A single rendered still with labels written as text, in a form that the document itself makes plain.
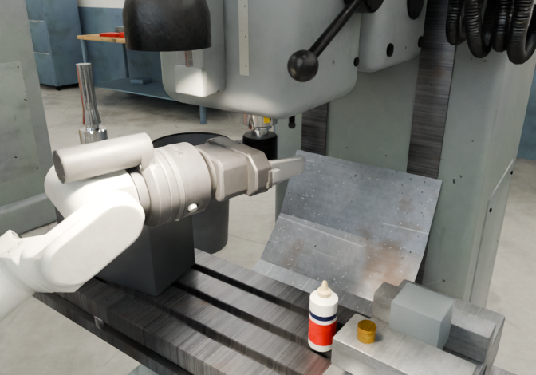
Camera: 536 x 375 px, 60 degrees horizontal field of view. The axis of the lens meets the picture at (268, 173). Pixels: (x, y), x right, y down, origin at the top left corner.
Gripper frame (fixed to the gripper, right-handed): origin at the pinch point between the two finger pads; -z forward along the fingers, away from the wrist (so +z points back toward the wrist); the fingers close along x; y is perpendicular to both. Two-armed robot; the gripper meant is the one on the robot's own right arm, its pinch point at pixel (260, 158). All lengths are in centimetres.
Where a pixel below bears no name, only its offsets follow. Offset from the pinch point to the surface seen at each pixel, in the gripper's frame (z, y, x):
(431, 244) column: -39.8, 26.0, -5.4
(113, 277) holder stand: 13.2, 26.6, 25.5
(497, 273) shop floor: -199, 122, 38
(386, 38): -14.5, -15.6, -8.4
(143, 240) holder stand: 10.1, 17.1, 18.3
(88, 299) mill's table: 18.4, 28.3, 24.3
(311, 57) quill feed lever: 7.0, -15.7, -15.9
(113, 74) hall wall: -254, 101, 668
